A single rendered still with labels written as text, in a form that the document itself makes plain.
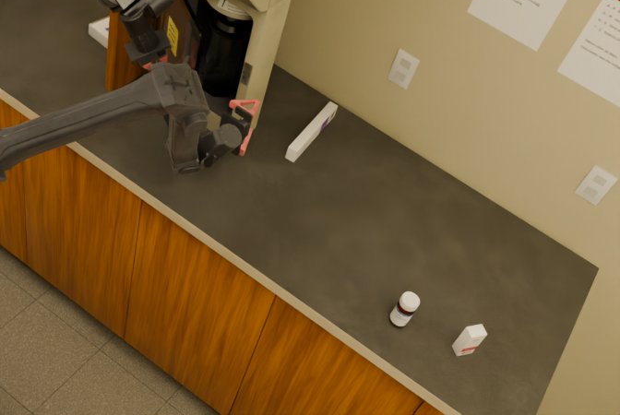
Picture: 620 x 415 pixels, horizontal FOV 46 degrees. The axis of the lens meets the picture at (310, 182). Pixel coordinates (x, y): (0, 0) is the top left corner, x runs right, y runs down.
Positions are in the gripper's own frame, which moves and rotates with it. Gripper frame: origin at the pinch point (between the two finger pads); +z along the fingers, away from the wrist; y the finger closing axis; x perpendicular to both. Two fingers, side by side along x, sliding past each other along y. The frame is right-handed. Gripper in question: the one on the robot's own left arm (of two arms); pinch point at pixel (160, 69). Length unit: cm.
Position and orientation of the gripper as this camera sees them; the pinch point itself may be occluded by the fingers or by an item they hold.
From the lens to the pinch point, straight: 188.7
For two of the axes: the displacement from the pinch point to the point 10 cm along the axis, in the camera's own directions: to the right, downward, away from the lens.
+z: 1.8, 5.5, 8.2
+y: -9.1, 4.1, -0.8
